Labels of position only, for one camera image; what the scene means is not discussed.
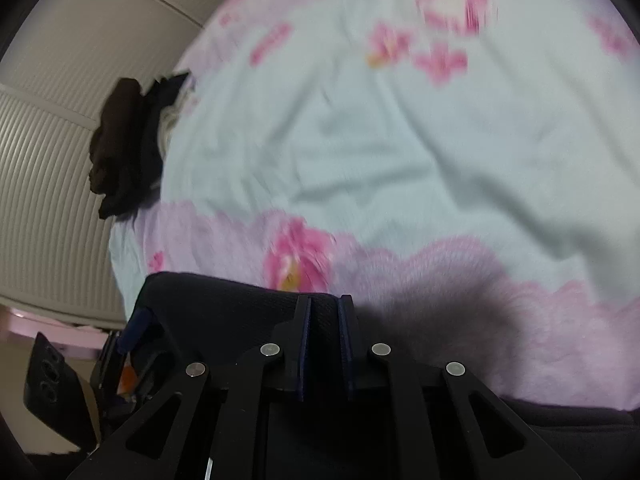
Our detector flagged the pink floral blanket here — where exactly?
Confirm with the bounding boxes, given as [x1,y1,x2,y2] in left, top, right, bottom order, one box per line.
[107,0,640,413]

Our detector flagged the beige ribbed panel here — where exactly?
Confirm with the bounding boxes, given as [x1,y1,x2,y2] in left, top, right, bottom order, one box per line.
[0,82,128,322]

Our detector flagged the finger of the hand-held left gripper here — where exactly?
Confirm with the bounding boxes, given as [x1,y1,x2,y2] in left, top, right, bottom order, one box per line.
[92,306,153,411]

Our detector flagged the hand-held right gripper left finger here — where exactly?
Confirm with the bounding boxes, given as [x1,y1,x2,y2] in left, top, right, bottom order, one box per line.
[67,295,312,480]

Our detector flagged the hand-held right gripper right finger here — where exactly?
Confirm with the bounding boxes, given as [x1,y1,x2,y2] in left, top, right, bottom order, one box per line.
[339,295,583,480]

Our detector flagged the black pants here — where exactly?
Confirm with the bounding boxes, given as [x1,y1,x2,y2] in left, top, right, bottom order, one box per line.
[127,271,640,480]

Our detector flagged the pile of dark clothes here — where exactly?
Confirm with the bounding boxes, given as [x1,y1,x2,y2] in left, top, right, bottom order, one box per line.
[88,71,193,221]

